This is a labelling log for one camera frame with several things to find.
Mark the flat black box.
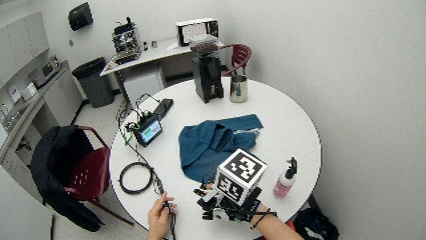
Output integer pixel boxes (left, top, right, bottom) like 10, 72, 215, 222
152, 98, 176, 120

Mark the black coffee grinder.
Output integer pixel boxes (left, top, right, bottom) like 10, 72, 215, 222
190, 33, 227, 105

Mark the white side table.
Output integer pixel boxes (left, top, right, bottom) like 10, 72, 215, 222
99, 37, 227, 103

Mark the grey trash bin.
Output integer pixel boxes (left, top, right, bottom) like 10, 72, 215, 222
71, 56, 116, 109

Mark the small screen device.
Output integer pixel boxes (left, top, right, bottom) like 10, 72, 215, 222
132, 114, 166, 148

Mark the dark red chair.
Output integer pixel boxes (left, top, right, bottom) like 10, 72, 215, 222
63, 125, 136, 228
220, 43, 253, 78

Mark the white marker cube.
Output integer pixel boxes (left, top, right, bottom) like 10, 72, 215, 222
215, 148, 269, 207

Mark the white wall cabinet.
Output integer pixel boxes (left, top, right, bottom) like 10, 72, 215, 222
0, 11, 51, 88

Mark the thin black cable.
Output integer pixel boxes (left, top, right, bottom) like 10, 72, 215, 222
162, 199, 179, 240

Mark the silver toaster oven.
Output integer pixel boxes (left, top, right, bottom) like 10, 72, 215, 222
27, 55, 62, 89

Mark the steel milk pitcher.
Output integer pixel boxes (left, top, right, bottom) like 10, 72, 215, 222
229, 74, 251, 104

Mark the white counter cabinet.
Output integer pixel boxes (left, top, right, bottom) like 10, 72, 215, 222
0, 59, 87, 203

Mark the black wall dispenser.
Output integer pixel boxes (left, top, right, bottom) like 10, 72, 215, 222
67, 1, 95, 32

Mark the black backpack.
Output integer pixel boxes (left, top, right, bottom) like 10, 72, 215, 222
292, 205, 343, 240

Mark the espresso machine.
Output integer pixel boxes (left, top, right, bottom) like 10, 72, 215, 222
110, 16, 144, 65

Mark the blue cloth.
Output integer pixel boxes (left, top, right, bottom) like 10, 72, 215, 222
178, 114, 265, 184

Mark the coiled black cable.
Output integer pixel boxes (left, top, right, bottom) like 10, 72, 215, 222
118, 161, 158, 196

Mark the black jacket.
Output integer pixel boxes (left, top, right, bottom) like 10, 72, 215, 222
30, 124, 107, 233

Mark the white microwave oven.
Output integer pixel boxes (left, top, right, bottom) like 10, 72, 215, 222
174, 17, 222, 48

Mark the pink spray bottle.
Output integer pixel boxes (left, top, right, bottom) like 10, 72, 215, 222
272, 156, 300, 200

